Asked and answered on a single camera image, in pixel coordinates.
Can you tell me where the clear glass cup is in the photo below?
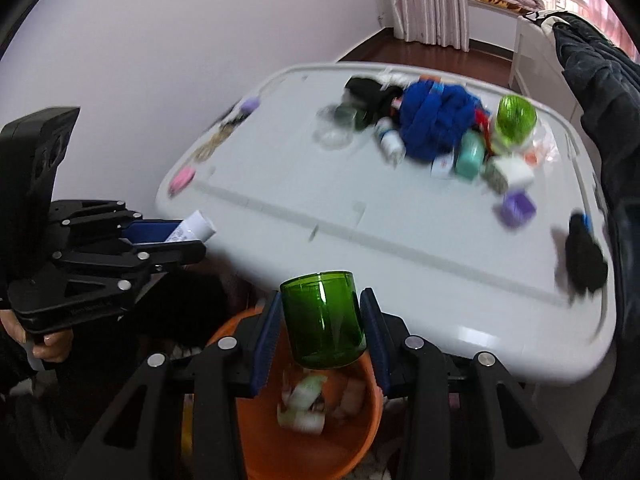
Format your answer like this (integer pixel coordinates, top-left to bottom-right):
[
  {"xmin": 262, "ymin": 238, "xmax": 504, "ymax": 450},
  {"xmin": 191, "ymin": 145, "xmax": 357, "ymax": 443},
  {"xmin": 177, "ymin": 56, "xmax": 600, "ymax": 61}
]
[{"xmin": 314, "ymin": 104, "xmax": 356, "ymax": 151}]

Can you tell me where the black fuzzy cloth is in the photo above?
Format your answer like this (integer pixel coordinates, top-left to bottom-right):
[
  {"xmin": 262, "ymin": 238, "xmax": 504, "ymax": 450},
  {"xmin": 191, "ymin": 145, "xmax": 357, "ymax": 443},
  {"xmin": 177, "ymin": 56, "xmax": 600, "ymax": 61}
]
[{"xmin": 552, "ymin": 210, "xmax": 610, "ymax": 303}]

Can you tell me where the green glass jar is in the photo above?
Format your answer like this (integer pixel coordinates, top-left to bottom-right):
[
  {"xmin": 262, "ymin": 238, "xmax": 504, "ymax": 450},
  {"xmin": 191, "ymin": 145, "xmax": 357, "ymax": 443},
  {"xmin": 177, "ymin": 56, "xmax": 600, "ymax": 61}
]
[{"xmin": 279, "ymin": 270, "xmax": 370, "ymax": 370}]

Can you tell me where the white crumpled tissue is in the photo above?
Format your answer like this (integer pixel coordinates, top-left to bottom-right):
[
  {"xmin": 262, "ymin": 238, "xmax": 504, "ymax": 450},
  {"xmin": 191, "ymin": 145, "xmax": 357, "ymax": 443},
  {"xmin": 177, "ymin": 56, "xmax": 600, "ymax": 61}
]
[{"xmin": 377, "ymin": 67, "xmax": 416, "ymax": 88}]

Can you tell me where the person's left hand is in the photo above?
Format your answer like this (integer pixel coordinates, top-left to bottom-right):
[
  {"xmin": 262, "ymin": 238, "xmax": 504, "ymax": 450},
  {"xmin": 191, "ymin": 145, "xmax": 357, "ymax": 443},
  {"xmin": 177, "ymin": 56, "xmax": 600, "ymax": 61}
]
[{"xmin": 0, "ymin": 307, "xmax": 76, "ymax": 366}]

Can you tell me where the green white toothpaste tube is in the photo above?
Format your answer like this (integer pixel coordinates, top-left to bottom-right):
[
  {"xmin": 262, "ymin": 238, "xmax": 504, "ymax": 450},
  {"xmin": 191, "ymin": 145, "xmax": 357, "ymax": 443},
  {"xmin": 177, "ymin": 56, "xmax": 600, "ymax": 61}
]
[{"xmin": 167, "ymin": 210, "xmax": 217, "ymax": 245}]

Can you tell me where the white cube box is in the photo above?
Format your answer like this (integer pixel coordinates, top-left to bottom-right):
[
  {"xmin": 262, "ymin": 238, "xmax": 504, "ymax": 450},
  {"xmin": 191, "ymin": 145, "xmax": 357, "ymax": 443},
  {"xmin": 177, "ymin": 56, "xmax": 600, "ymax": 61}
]
[{"xmin": 482, "ymin": 155, "xmax": 536, "ymax": 193}]

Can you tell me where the black bead keychain beige tassel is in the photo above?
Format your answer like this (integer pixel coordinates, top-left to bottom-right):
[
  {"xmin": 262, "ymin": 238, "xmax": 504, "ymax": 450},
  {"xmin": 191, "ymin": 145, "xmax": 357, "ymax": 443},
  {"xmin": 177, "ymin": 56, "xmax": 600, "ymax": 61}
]
[{"xmin": 192, "ymin": 105, "xmax": 251, "ymax": 163}]

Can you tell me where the blue knitted yarn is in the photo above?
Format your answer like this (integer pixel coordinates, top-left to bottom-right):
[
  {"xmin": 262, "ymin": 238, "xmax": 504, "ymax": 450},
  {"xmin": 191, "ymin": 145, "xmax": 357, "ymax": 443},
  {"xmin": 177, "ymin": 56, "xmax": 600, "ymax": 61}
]
[{"xmin": 397, "ymin": 80, "xmax": 483, "ymax": 161}]

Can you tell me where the pink round coin purse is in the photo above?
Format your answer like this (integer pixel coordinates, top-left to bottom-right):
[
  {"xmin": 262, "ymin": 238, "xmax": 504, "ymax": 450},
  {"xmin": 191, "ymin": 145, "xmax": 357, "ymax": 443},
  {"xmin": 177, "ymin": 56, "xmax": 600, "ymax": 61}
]
[{"xmin": 167, "ymin": 167, "xmax": 197, "ymax": 196}]

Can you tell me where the red cloth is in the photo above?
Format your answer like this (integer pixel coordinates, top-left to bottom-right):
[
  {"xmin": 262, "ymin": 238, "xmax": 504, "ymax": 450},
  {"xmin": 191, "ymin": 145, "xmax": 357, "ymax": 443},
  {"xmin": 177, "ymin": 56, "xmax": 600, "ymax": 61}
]
[{"xmin": 472, "ymin": 105, "xmax": 496, "ymax": 156}]

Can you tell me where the white bed frame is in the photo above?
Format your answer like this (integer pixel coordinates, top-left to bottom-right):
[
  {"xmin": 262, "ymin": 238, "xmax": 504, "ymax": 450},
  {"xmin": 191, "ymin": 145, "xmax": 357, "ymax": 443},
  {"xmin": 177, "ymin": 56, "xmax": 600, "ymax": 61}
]
[{"xmin": 507, "ymin": 12, "xmax": 586, "ymax": 121}]

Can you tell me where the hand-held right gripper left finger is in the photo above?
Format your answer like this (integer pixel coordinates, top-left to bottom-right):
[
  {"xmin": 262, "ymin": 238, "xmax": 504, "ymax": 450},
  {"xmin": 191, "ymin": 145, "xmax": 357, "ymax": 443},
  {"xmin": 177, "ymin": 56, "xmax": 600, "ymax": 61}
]
[{"xmin": 72, "ymin": 291, "xmax": 286, "ymax": 480}]

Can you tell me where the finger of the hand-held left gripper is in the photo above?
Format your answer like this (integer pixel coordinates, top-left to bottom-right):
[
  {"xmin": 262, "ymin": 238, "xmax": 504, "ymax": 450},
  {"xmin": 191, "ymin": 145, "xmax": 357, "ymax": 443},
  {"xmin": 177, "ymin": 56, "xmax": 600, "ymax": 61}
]
[
  {"xmin": 7, "ymin": 240, "xmax": 207, "ymax": 335},
  {"xmin": 47, "ymin": 199, "xmax": 186, "ymax": 257}
]

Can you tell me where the light green tube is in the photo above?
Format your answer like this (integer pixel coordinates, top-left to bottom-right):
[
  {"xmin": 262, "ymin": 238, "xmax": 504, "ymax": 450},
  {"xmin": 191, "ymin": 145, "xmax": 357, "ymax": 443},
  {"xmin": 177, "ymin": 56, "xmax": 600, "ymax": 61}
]
[{"xmin": 277, "ymin": 375, "xmax": 328, "ymax": 428}]

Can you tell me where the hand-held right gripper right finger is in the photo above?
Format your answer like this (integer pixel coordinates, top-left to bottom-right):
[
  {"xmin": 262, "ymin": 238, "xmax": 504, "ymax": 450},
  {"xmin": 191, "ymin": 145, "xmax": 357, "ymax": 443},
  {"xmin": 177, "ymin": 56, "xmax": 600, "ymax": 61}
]
[{"xmin": 359, "ymin": 287, "xmax": 581, "ymax": 480}]

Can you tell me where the orange plastic basin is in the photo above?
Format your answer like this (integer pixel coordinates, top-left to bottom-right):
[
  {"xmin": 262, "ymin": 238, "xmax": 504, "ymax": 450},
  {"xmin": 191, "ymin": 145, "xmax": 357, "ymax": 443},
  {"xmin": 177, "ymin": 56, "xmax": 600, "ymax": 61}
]
[{"xmin": 202, "ymin": 307, "xmax": 385, "ymax": 478}]

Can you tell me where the purple box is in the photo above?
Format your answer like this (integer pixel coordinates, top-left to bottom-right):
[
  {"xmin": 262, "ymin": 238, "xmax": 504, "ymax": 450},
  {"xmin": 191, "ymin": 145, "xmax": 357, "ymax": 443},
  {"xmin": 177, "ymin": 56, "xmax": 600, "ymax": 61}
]
[{"xmin": 497, "ymin": 189, "xmax": 538, "ymax": 231}]

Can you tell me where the white patterned curtain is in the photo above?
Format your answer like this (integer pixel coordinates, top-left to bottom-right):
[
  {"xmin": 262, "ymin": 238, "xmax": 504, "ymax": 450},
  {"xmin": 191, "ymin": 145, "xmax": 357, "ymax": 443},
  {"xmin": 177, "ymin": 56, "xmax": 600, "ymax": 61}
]
[{"xmin": 369, "ymin": 0, "xmax": 473, "ymax": 51}]

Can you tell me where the clear plastic wrapper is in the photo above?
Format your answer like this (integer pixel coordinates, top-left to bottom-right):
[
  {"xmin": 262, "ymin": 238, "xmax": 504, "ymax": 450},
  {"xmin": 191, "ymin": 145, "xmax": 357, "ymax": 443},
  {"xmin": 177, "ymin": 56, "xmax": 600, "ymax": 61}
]
[{"xmin": 522, "ymin": 125, "xmax": 561, "ymax": 166}]

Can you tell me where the small white bottle blue label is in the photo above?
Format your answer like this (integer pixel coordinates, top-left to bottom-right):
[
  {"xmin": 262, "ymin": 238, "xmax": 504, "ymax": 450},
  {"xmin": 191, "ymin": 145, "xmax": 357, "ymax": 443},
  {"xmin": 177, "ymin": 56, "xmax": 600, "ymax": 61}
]
[{"xmin": 374, "ymin": 119, "xmax": 407, "ymax": 166}]

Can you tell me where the dark quilted jacket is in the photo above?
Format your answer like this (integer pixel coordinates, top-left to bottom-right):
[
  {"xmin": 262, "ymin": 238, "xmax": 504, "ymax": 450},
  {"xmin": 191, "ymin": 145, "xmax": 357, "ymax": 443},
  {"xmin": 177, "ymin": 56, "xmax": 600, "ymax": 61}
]
[{"xmin": 530, "ymin": 9, "xmax": 640, "ymax": 281}]

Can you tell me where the white box red label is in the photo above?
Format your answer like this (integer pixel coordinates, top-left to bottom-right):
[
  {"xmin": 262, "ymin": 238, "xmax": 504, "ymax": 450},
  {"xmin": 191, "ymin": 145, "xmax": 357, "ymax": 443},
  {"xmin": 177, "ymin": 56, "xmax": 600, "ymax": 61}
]
[{"xmin": 430, "ymin": 152, "xmax": 458, "ymax": 181}]

